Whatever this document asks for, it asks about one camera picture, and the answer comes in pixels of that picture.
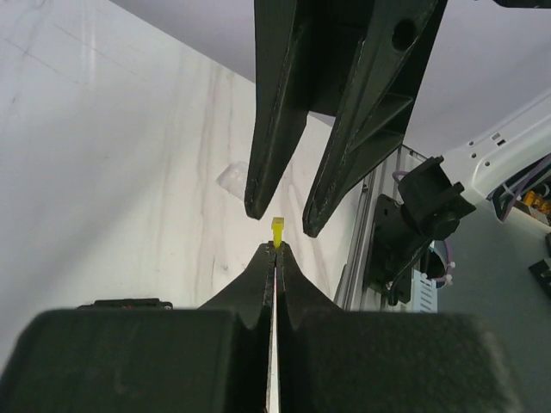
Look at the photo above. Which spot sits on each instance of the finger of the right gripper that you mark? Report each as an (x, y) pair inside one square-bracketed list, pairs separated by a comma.
[(289, 41), (382, 84)]

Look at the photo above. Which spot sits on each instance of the slotted cable duct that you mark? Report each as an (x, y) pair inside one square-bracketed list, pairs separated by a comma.
[(424, 294)]

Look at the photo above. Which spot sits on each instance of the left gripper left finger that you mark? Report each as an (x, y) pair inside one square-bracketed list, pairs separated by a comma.
[(214, 358)]

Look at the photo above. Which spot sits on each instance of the black fuse box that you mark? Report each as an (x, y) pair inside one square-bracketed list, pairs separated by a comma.
[(128, 304)]

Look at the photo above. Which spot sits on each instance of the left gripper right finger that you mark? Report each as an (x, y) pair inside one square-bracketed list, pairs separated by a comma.
[(333, 360)]

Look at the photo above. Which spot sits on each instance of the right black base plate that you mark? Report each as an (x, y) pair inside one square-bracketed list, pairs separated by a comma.
[(399, 238)]

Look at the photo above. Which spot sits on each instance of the yellow blade fuse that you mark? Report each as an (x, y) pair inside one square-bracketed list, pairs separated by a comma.
[(277, 227)]

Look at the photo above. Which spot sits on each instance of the clear fuse box cover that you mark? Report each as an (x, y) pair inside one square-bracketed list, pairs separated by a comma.
[(233, 179)]

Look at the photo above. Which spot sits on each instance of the aluminium mounting rail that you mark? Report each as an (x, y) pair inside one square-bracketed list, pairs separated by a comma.
[(352, 294)]

